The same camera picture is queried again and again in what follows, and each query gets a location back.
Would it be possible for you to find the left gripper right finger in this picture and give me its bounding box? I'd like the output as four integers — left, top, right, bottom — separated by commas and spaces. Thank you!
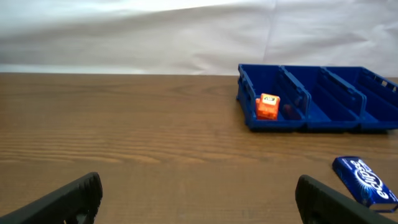
295, 174, 398, 224

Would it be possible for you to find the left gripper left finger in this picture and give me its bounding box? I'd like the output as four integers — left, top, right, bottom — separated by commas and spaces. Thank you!
0, 171, 104, 224

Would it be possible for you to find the blue candy pack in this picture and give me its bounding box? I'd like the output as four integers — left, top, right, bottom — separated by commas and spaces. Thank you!
331, 156, 398, 213

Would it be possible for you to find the blue tray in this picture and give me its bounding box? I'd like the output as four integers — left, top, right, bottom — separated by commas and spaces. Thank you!
235, 63, 398, 133

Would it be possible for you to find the orange candy box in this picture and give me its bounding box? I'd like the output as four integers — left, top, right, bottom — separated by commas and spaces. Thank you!
255, 93, 281, 121

